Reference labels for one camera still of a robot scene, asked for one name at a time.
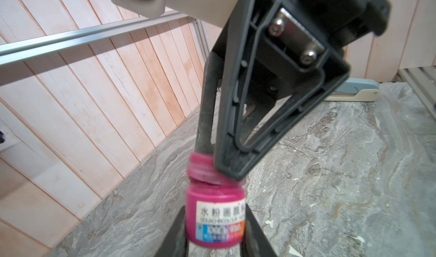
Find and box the magenta paint jar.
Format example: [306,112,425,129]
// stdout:
[185,181,246,249]

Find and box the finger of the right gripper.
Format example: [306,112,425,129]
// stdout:
[213,0,352,182]
[195,51,224,155]

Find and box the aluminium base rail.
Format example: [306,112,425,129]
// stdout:
[398,66,436,118]

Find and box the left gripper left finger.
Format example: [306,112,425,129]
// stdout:
[154,206,188,257]

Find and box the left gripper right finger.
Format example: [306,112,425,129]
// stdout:
[243,204,277,257]

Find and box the blue grey stapler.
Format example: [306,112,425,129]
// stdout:
[324,78,380,102]

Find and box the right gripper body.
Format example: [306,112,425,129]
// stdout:
[212,0,391,100]

